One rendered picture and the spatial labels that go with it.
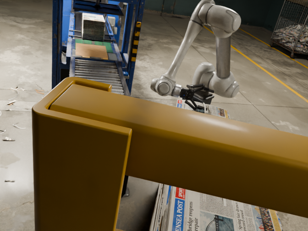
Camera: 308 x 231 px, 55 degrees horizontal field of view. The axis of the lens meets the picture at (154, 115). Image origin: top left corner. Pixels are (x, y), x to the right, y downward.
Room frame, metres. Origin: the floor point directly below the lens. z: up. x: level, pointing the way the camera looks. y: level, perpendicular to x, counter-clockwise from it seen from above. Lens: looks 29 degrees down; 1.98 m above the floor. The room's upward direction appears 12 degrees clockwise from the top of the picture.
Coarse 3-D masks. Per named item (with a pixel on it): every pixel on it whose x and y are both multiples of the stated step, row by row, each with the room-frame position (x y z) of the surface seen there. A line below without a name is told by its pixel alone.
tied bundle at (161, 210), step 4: (164, 192) 1.01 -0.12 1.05; (164, 196) 0.99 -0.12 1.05; (164, 200) 0.95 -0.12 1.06; (160, 204) 1.05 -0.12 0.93; (160, 208) 1.01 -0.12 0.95; (160, 212) 0.99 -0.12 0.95; (160, 216) 0.87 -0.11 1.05; (160, 220) 0.84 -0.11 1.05; (156, 224) 1.01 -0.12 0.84; (156, 228) 0.90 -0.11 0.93
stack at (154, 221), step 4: (160, 184) 1.57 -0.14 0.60; (160, 188) 1.45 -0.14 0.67; (156, 192) 1.97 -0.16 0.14; (160, 192) 1.39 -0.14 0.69; (156, 196) 1.83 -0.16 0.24; (160, 196) 1.33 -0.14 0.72; (156, 200) 1.64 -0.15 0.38; (160, 200) 1.23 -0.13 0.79; (156, 204) 1.41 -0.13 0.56; (156, 208) 1.35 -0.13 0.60; (152, 212) 1.74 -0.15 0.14; (156, 212) 1.29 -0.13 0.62; (152, 216) 1.60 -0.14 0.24; (156, 216) 1.20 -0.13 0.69; (152, 220) 1.45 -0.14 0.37; (156, 220) 1.14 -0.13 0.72; (152, 224) 1.26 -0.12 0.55; (152, 228) 1.19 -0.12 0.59
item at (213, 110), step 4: (212, 108) 1.95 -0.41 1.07; (216, 108) 1.97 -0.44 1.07; (220, 108) 1.99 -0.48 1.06; (212, 112) 1.89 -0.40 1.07; (216, 112) 1.90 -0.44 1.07; (220, 112) 1.92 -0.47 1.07; (224, 112) 1.94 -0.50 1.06; (228, 112) 1.96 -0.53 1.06; (220, 116) 1.86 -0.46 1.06; (224, 116) 1.87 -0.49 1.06; (228, 116) 1.89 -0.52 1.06
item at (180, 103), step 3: (177, 99) 2.00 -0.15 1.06; (180, 99) 2.01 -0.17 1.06; (177, 102) 1.95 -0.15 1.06; (180, 102) 1.96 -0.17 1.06; (183, 102) 1.96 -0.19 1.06; (189, 102) 1.98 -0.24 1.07; (195, 102) 1.99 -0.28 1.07; (198, 102) 2.00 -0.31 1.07; (177, 105) 1.90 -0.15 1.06; (180, 105) 1.91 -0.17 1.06; (183, 105) 1.91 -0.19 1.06; (186, 105) 1.92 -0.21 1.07; (183, 108) 1.87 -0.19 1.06; (186, 108) 1.87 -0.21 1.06; (189, 108) 1.88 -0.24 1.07; (198, 111) 1.85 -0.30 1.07
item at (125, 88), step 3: (117, 63) 3.20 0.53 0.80; (117, 66) 3.10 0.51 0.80; (120, 66) 3.12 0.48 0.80; (117, 69) 3.02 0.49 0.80; (120, 69) 3.03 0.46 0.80; (120, 72) 2.94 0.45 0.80; (120, 75) 2.87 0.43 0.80; (123, 75) 2.88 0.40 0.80; (120, 78) 2.78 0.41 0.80; (123, 78) 2.80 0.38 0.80; (123, 81) 2.73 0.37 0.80; (123, 84) 2.65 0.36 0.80; (126, 84) 2.67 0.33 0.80; (123, 87) 2.59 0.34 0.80; (126, 87) 2.60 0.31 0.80; (123, 90) 2.53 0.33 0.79; (126, 90) 2.53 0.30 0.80; (126, 93) 2.46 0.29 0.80; (129, 93) 2.48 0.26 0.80
